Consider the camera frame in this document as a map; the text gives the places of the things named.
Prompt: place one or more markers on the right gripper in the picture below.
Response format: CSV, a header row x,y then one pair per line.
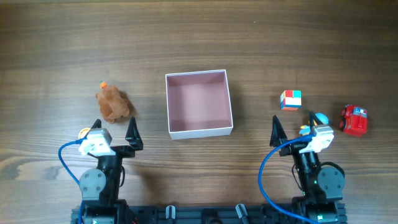
x,y
278,136

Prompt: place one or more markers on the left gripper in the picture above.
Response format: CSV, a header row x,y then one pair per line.
x,y
134,142

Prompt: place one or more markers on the orange duck toy blue cap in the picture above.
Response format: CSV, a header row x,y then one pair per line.
x,y
320,119

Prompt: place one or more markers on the brown plush toy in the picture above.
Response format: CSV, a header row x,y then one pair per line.
x,y
112,105

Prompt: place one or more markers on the colourful puzzle cube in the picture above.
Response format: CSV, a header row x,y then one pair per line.
x,y
291,100

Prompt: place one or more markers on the small toy burger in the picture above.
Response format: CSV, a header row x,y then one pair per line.
x,y
83,133

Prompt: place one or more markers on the red toy fire truck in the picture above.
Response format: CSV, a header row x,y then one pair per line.
x,y
354,120

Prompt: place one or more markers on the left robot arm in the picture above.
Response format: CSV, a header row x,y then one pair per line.
x,y
100,186

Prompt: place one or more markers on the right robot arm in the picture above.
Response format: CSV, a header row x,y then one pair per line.
x,y
321,183

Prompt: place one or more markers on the pink white open box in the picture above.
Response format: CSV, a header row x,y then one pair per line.
x,y
198,104

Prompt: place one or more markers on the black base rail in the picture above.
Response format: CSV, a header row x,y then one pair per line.
x,y
263,214

